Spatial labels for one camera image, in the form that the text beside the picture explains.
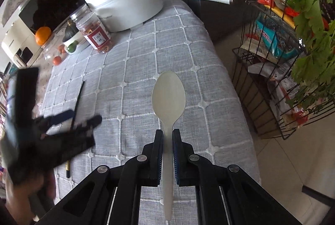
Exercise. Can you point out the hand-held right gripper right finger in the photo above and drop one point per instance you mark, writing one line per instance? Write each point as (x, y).
(176, 159)

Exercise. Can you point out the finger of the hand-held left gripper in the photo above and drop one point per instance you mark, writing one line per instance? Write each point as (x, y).
(90, 122)
(61, 116)

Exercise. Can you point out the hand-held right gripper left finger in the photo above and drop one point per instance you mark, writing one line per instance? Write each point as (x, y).
(157, 162)

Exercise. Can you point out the black chopstick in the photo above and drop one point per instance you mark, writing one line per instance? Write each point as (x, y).
(78, 99)

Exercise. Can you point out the white plastic spoon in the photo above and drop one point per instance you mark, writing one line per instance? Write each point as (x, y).
(168, 99)

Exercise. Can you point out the person's left hand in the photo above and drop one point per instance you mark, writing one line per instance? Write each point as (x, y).
(23, 196)

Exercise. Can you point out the small red tomato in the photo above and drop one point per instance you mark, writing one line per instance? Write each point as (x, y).
(62, 49)
(57, 60)

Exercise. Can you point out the clear plastic container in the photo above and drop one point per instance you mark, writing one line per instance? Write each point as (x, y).
(49, 51)

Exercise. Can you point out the cream white toaster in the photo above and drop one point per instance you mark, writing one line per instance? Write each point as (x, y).
(18, 47)

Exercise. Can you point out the orange fruit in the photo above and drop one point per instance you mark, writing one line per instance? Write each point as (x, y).
(43, 35)

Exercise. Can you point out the clear jar with red label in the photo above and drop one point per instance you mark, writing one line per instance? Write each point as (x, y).
(94, 34)

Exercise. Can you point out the black metal bar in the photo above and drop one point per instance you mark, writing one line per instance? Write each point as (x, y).
(319, 195)

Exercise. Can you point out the blue and white packet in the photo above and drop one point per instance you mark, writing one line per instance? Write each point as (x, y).
(272, 36)

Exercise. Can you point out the leafy green vegetable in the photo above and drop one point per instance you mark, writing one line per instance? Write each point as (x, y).
(314, 52)

